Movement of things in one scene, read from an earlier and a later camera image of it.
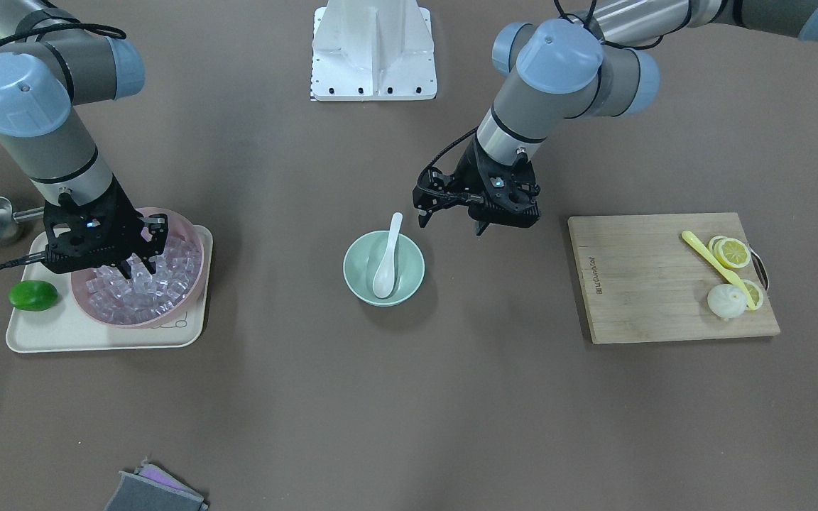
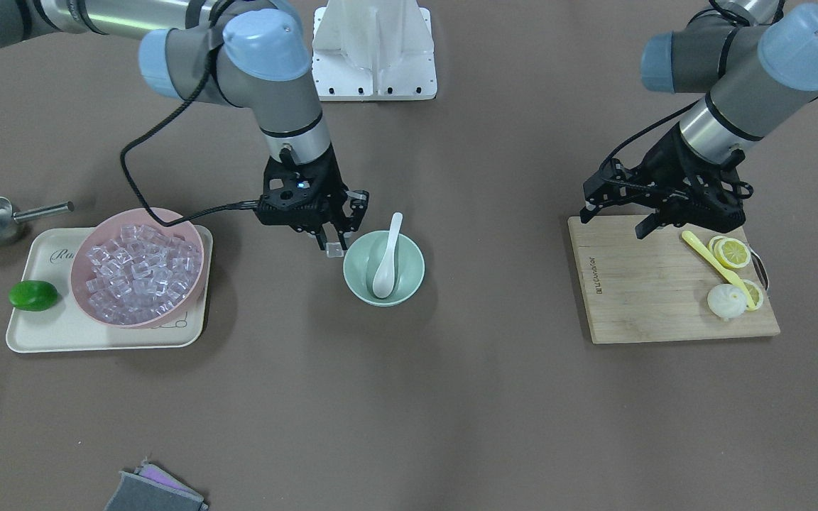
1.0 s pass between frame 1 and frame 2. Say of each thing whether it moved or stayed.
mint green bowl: stayed
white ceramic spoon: stayed
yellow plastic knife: stayed
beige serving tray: stayed
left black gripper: moved
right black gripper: moved
